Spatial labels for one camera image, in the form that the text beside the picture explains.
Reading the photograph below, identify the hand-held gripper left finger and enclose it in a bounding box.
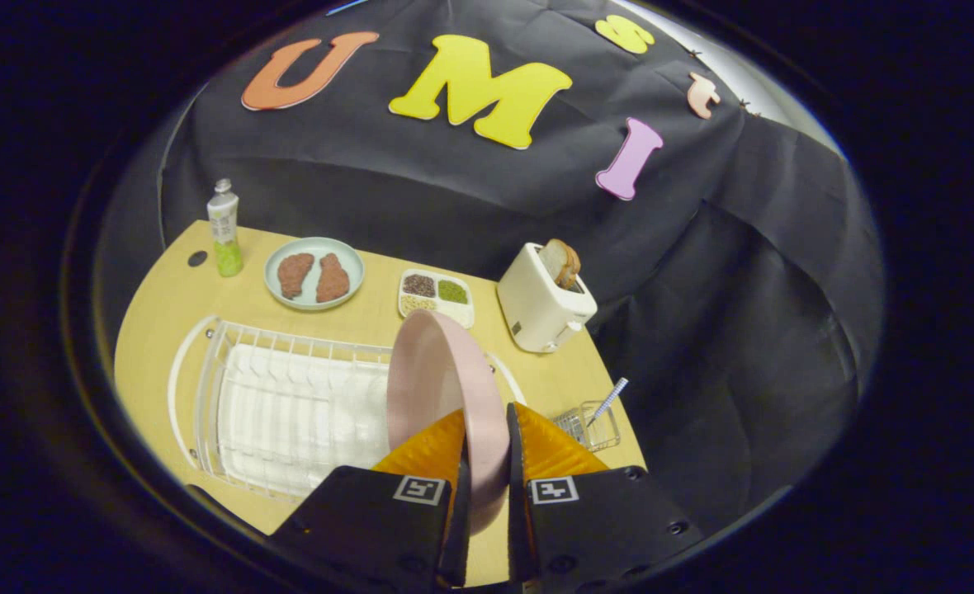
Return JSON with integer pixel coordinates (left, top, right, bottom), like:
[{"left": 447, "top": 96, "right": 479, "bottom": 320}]
[{"left": 272, "top": 408, "right": 471, "bottom": 588}]

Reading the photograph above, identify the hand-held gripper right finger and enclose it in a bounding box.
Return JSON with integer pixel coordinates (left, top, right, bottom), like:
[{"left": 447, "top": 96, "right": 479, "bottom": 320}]
[{"left": 506, "top": 402, "right": 702, "bottom": 588}]

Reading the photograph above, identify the clear wire basket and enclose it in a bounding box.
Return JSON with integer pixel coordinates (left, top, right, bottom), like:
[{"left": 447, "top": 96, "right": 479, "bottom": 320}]
[{"left": 553, "top": 401, "right": 622, "bottom": 454}]

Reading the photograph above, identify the pink plate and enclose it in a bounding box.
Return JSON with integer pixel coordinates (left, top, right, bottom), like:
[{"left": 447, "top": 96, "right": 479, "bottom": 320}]
[{"left": 385, "top": 309, "right": 511, "bottom": 535}]

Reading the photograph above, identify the blue checkered handle spoon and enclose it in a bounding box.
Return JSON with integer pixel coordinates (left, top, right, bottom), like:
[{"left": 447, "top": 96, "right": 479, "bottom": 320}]
[{"left": 586, "top": 377, "right": 630, "bottom": 428}]

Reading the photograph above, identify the white dish rack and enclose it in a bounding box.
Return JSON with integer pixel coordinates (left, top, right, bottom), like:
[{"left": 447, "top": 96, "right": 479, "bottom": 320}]
[{"left": 168, "top": 314, "right": 527, "bottom": 502}]

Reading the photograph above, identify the pale green plate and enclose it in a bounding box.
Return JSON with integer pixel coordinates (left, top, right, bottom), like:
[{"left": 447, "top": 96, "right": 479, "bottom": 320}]
[{"left": 263, "top": 237, "right": 366, "bottom": 311}]

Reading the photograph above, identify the white toaster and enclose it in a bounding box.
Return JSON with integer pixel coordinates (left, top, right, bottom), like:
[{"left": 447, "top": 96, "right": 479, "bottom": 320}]
[{"left": 497, "top": 242, "right": 598, "bottom": 354}]

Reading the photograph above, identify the divided grain tray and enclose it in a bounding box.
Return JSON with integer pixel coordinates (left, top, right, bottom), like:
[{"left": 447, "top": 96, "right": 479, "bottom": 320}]
[{"left": 397, "top": 268, "right": 475, "bottom": 329}]

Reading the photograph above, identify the bread slice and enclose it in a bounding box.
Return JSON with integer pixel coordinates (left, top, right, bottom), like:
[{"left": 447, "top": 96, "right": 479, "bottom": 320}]
[{"left": 538, "top": 238, "right": 583, "bottom": 290}]

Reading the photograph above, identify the brown meat patty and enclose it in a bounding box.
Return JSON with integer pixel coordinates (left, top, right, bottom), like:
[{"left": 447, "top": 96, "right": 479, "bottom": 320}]
[
  {"left": 316, "top": 252, "right": 351, "bottom": 303},
  {"left": 277, "top": 252, "right": 315, "bottom": 299}
]

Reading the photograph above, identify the green drink bottle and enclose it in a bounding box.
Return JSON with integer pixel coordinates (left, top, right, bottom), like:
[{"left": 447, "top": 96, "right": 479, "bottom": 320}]
[{"left": 207, "top": 178, "right": 244, "bottom": 278}]

